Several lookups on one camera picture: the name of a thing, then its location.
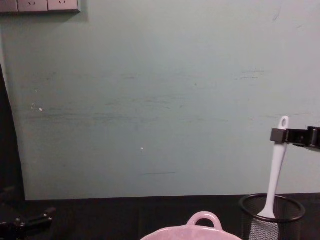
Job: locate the black mesh pen holder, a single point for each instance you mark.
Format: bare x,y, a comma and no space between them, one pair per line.
287,225

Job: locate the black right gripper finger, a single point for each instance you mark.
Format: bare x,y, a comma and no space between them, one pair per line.
278,135

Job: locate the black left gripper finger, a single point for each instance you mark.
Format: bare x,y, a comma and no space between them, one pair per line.
40,219

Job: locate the white plastic spatula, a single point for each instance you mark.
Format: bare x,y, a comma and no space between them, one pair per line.
275,165

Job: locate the grey wall socket plate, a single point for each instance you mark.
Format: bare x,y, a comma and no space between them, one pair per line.
7,5
32,5
63,4

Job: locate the black table cloth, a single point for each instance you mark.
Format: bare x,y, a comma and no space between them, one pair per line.
125,217

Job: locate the black hanging cloth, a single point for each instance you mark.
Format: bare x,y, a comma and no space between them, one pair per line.
8,140

